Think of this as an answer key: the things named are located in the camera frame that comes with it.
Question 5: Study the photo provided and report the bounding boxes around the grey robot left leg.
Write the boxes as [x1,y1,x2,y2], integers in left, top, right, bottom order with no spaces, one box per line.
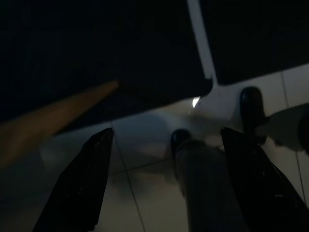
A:
[170,129,244,232]

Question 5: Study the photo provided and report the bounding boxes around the black floor mat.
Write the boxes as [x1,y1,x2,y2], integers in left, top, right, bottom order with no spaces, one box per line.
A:
[0,0,214,126]
[209,0,309,86]

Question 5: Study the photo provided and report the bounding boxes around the light wooden table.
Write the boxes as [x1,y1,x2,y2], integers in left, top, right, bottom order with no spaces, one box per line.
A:
[0,80,121,169]

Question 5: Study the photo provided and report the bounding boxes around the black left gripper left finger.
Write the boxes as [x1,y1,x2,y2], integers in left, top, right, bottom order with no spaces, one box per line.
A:
[33,127,114,232]

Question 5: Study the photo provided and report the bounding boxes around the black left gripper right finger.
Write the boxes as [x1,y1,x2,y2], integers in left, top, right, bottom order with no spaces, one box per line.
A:
[220,127,309,232]

